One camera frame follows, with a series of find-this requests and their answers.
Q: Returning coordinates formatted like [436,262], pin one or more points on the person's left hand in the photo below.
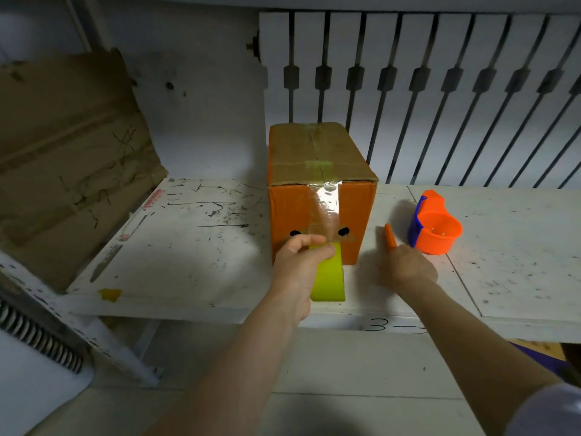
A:
[292,272]

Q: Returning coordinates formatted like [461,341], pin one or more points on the person's right hand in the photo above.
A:
[408,272]

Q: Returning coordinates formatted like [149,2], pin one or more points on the yellow tape roll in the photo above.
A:
[329,281]

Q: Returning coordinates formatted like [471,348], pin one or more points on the orange utility knife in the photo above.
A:
[390,238]

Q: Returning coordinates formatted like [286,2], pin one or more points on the orange cardboard box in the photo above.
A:
[295,208]

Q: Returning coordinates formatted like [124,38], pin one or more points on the person's right forearm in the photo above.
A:
[472,354]

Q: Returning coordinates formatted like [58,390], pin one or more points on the person's left forearm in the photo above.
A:
[236,372]

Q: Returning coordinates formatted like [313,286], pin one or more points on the orange blue tape dispenser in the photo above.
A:
[438,231]

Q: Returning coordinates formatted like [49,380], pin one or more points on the blue and tan flat box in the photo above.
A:
[540,358]

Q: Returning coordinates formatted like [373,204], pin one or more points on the brown cardboard sheet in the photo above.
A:
[68,154]

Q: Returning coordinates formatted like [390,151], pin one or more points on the red label sticker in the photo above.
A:
[153,199]

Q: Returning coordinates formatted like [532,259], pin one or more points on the white right sleeve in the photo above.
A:
[549,413]

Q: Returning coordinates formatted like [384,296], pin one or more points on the white slotted radiator panel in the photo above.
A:
[274,63]

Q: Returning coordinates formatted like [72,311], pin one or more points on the black radiator valve knob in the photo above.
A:
[255,46]

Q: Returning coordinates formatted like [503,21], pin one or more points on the white appliance with vent grille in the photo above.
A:
[27,395]

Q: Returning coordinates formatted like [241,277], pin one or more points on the white perforated shelf post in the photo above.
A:
[113,354]

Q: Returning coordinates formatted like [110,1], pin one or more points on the grey shelf post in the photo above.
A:
[91,22]

